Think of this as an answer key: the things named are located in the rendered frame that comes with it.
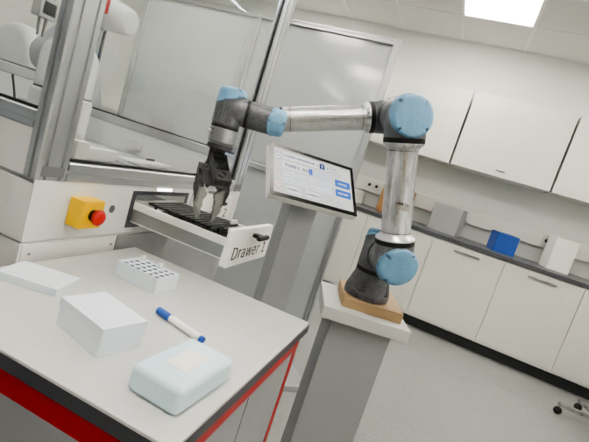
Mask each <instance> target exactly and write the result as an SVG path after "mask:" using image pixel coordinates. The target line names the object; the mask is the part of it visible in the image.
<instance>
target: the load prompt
mask: <svg viewBox="0 0 589 442"><path fill-rule="evenodd" d="M282 159H285V160H291V161H293V162H296V163H299V164H302V165H305V166H308V167H311V168H316V169H319V170H322V171H324V172H327V173H331V166H330V165H327V164H324V163H322V162H319V161H316V160H311V159H308V158H305V157H302V156H300V155H297V154H294V153H290V152H286V151H283V150H282Z"/></svg>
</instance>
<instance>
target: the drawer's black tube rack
mask: <svg viewBox="0 0 589 442"><path fill-rule="evenodd" d="M149 205H151V206H153V207H154V209H155V210H157V208H158V209H161V210H164V211H162V212H163V213H166V214H167V215H170V216H172V217H176V218H179V219H180V220H183V221H185V222H188V223H190V224H192V225H196V226H199V227H201V228H203V229H205V230H208V231H210V232H214V233H216V234H218V235H221V236H223V237H226V238H227V234H228V232H227V230H228V229H225V228H216V229H210V228H207V227H205V226H206V225H214V224H224V223H229V222H230V221H229V220H227V219H224V218H221V217H218V216H216V217H215V218H214V220H213V221H212V222H210V221H209V216H210V213H208V212H206V211H203V210H201V214H200V216H199V218H198V219H195V215H194V211H193V207H192V206H190V205H187V204H185V203H149Z"/></svg>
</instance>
